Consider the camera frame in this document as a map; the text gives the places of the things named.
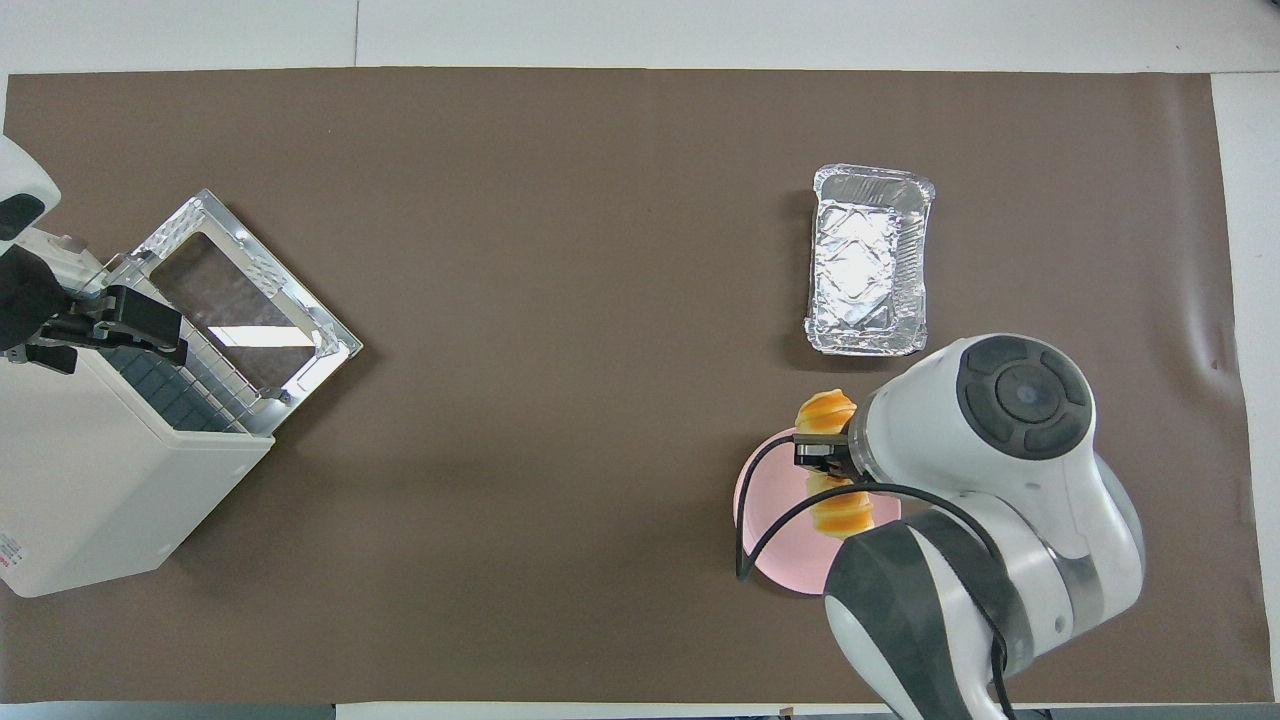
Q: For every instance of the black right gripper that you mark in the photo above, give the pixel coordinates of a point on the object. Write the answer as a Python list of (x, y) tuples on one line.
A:
[(858, 455)]

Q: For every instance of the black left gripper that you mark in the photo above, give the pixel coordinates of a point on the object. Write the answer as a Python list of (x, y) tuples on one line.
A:
[(28, 300)]

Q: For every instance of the golden bread roll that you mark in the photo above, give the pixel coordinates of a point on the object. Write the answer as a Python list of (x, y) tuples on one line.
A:
[(842, 512)]

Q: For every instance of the aluminium foil tray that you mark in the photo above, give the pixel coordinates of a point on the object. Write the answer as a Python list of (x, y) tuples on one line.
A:
[(865, 260)]

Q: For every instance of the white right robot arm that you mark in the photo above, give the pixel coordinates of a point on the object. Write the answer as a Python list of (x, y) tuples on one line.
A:
[(1000, 450)]

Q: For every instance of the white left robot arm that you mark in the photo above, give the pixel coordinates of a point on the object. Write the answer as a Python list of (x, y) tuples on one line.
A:
[(20, 180)]

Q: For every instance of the white toaster oven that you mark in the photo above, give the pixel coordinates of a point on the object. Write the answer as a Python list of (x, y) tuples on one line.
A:
[(90, 480)]

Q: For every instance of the red print oven sticker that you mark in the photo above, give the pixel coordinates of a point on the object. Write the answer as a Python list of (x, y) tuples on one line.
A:
[(8, 555)]

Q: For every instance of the pink round plate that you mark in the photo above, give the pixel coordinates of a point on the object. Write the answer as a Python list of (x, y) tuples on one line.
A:
[(775, 545)]

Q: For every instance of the brown table mat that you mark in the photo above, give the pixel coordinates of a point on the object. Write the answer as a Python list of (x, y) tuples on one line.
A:
[(500, 300)]

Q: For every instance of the glass oven door chrome frame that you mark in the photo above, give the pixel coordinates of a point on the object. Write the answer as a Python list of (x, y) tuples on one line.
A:
[(240, 290)]

